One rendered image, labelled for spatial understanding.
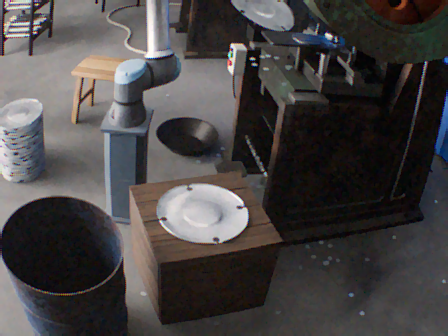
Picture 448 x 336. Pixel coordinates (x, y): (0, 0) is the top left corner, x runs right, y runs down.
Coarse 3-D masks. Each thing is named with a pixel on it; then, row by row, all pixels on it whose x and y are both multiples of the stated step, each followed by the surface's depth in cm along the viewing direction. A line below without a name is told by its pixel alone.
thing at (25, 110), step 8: (16, 104) 228; (24, 104) 229; (32, 104) 229; (40, 104) 229; (0, 112) 221; (8, 112) 221; (16, 112) 221; (24, 112) 221; (32, 112) 223; (40, 112) 223; (0, 120) 215; (8, 120) 215; (16, 120) 216; (24, 120) 217; (32, 120) 217; (8, 128) 209; (16, 128) 210
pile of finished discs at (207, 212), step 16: (176, 192) 182; (192, 192) 183; (208, 192) 184; (224, 192) 185; (160, 208) 174; (176, 208) 175; (192, 208) 175; (208, 208) 176; (224, 208) 178; (176, 224) 169; (192, 224) 170; (208, 224) 170; (224, 224) 172; (240, 224) 173; (192, 240) 164; (208, 240) 165; (224, 240) 165
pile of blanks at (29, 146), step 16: (0, 128) 211; (32, 128) 217; (0, 144) 217; (16, 144) 216; (32, 144) 222; (0, 160) 226; (16, 160) 220; (32, 160) 226; (16, 176) 226; (32, 176) 230
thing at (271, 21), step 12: (240, 0) 186; (252, 0) 182; (264, 0) 177; (276, 0) 171; (252, 12) 189; (264, 12) 185; (276, 12) 179; (288, 12) 174; (264, 24) 193; (276, 24) 187; (288, 24) 182
